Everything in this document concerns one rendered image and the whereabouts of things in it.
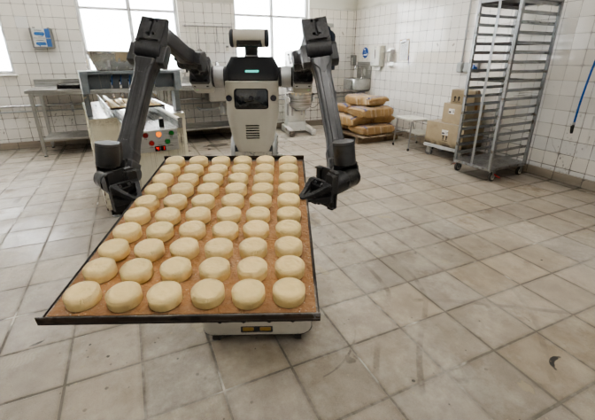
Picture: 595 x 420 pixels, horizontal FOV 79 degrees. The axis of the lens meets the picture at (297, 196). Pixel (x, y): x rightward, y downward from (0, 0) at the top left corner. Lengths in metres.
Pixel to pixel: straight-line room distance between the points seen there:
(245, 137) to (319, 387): 1.11
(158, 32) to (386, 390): 1.55
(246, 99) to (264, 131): 0.15
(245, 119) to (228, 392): 1.14
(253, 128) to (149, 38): 0.61
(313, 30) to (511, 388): 1.59
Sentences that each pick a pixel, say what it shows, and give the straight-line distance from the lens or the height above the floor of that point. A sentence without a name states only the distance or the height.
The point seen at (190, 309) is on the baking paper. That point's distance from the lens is 0.58.
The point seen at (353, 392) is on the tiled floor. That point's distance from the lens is 1.68.
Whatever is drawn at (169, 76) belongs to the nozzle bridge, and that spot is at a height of 1.13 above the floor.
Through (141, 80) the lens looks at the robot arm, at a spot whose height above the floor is 1.21.
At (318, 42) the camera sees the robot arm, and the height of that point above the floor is 1.31.
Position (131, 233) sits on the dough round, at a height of 0.97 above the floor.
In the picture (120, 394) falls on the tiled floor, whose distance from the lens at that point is 1.81.
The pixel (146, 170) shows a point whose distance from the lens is 2.59.
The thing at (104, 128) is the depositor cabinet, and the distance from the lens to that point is 3.21.
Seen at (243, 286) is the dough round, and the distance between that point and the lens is 0.57.
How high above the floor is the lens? 1.27
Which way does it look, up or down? 21 degrees down
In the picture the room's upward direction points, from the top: straight up
